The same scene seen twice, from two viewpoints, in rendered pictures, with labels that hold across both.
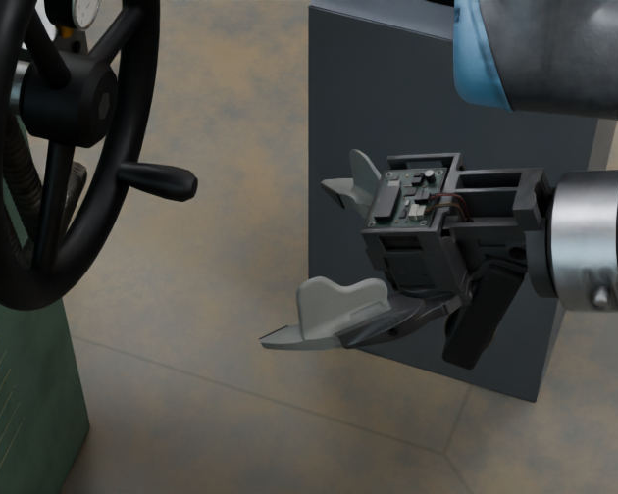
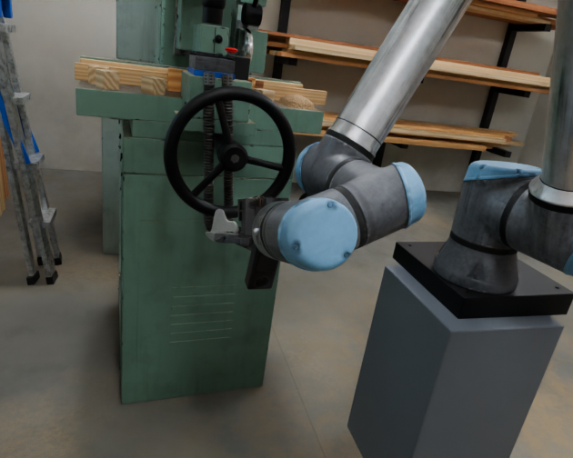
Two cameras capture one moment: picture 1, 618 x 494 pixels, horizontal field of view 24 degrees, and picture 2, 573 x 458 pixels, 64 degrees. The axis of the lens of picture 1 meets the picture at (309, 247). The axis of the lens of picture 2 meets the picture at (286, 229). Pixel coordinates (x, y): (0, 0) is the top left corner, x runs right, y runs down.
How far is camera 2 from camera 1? 0.84 m
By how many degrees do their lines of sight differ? 49
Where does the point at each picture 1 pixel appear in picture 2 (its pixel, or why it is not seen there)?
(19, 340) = (242, 307)
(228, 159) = not seen: hidden behind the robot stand
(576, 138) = (436, 361)
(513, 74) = (304, 167)
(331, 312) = (219, 226)
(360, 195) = not seen: hidden behind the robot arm
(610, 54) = (328, 166)
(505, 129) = (417, 345)
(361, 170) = not seen: hidden behind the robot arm
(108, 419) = (268, 389)
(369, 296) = (231, 227)
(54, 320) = (264, 323)
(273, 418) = (306, 431)
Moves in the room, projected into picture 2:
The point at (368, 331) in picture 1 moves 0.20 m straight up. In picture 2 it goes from (221, 236) to (232, 123)
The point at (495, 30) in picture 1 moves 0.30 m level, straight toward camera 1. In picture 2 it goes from (309, 152) to (115, 145)
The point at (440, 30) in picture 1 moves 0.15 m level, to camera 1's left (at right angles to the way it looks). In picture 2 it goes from (414, 291) to (368, 263)
